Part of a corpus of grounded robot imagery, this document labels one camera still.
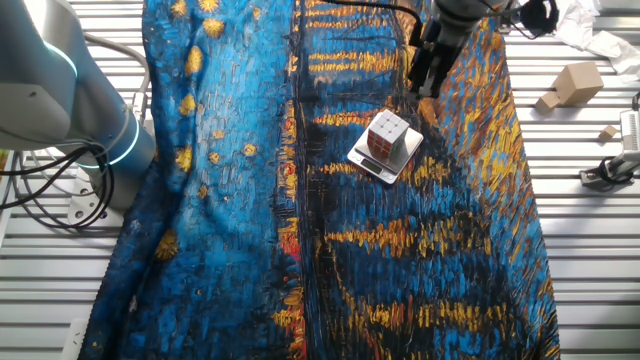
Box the white crumpled paper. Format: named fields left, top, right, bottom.
left=549, top=0, right=640, bottom=84

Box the black base cable bundle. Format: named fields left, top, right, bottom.
left=0, top=142, right=117, bottom=231

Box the white plastic piece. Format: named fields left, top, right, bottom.
left=59, top=317, right=90, bottom=360

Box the black cable of stand camera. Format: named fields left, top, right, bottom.
left=597, top=155, right=625, bottom=185

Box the rubik's cube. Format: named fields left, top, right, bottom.
left=367, top=109, right=410, bottom=162

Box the black coiled cable bundle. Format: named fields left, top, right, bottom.
left=519, top=0, right=560, bottom=37

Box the blue starry painting cloth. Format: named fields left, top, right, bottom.
left=79, top=0, right=561, bottom=360

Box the small wooden block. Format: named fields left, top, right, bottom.
left=533, top=90, right=562, bottom=114

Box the large wooden block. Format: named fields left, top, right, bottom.
left=551, top=61, right=605, bottom=107

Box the silver digital scale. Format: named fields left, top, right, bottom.
left=346, top=110, right=425, bottom=185

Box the grey base cable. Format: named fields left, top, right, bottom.
left=79, top=32, right=153, bottom=124

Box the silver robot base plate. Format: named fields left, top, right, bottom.
left=66, top=164, right=126, bottom=229

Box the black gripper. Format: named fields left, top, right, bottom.
left=408, top=35, right=459, bottom=99

